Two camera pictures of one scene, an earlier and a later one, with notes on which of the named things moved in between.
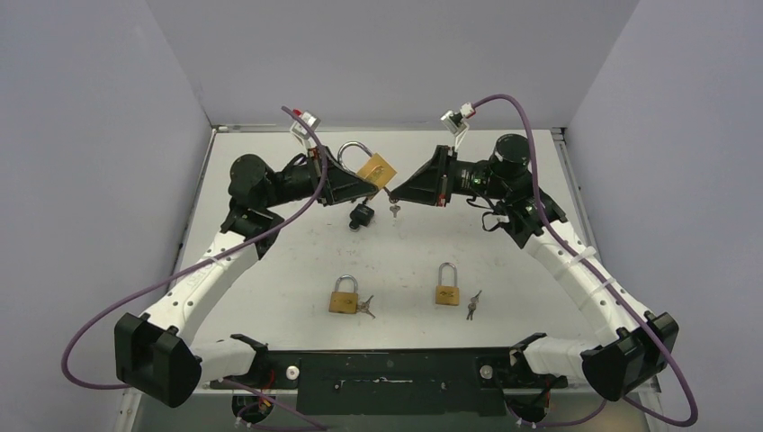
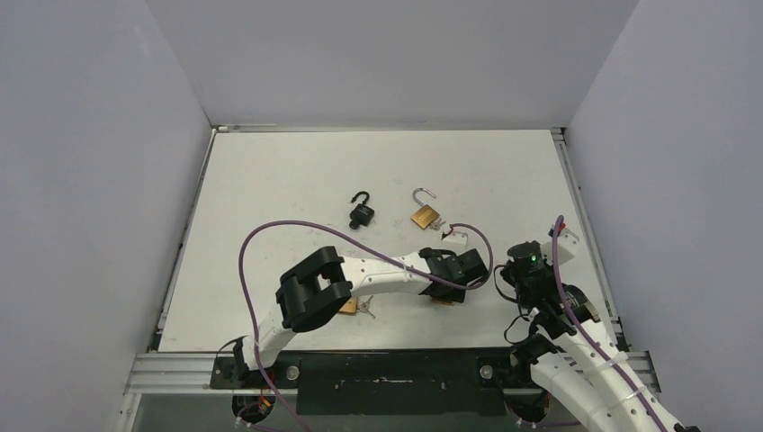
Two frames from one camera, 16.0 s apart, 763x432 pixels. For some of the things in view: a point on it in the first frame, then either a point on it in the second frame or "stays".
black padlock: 361,215 stays
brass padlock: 375,169 -> 426,214
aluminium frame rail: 389,128 stays
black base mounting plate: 454,382 stays
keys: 393,201 -> 435,225
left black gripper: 343,184 -> 453,296
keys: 364,306 stays
